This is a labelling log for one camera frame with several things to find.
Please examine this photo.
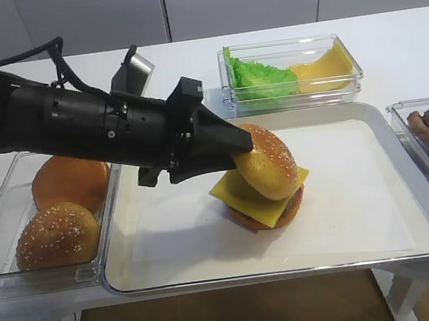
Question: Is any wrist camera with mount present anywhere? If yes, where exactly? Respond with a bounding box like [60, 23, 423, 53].
[110, 45, 155, 96]

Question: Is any clear bun container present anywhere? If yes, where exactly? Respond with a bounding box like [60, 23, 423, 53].
[0, 152, 122, 299]

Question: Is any green lettuce leaf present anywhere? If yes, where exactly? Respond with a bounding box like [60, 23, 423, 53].
[223, 48, 298, 101]

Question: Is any yellow cheese slice in container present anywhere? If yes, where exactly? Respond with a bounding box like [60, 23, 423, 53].
[289, 39, 354, 94]

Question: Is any sesame bun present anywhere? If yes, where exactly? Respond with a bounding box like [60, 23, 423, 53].
[232, 124, 299, 201]
[15, 202, 100, 271]

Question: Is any white rectangular serving tray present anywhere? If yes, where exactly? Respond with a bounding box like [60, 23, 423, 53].
[105, 102, 429, 294]

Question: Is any plain smooth bun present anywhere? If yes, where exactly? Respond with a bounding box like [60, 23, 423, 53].
[32, 156, 110, 214]

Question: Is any clear lettuce cheese container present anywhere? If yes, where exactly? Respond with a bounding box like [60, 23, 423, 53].
[217, 34, 363, 116]

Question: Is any bottom burger bun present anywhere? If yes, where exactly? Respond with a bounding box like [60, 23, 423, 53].
[227, 206, 299, 231]

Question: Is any red tomato slice on burger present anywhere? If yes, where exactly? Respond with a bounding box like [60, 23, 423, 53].
[293, 185, 304, 207]

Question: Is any yellow cheese slice on burger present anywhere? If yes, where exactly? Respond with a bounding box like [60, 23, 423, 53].
[209, 166, 310, 227]

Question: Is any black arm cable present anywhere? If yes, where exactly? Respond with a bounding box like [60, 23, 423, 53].
[0, 30, 125, 128]

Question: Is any white paper sheet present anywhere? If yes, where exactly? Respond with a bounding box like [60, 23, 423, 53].
[132, 119, 414, 286]

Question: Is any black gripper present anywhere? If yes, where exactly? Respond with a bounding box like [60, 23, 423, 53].
[104, 77, 253, 187]

